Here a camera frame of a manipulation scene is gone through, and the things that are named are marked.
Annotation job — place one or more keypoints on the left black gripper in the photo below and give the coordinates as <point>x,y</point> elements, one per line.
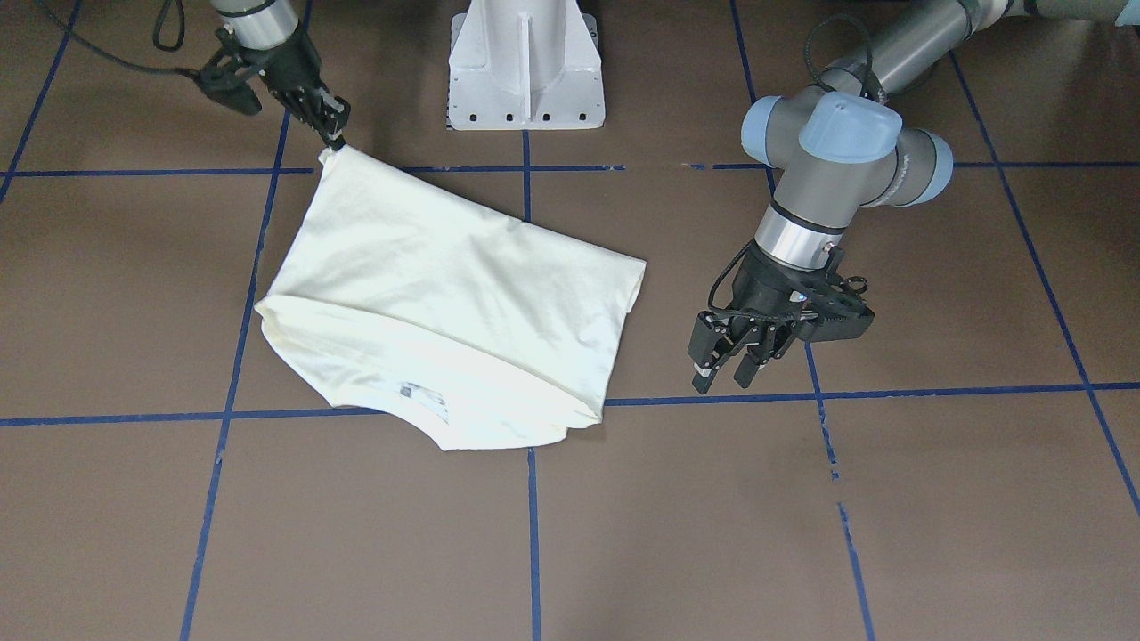
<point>758,287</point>

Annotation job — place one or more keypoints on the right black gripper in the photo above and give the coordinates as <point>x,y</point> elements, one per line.
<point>277,68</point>

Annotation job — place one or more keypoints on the cream long-sleeve cat shirt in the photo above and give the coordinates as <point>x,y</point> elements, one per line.
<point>482,331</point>

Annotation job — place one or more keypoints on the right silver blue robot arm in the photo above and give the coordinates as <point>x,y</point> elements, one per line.
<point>266,41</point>

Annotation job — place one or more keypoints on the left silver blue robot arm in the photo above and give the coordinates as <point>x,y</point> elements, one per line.
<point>840,148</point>

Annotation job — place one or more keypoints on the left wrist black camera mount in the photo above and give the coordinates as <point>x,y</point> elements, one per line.
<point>834,309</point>

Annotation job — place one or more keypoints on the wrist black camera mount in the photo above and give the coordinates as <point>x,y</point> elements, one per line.
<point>224,79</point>
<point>834,309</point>

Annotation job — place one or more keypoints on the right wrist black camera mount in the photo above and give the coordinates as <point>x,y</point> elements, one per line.
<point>224,79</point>

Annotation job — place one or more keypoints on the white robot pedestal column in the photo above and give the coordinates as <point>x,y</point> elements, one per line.
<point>525,65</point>

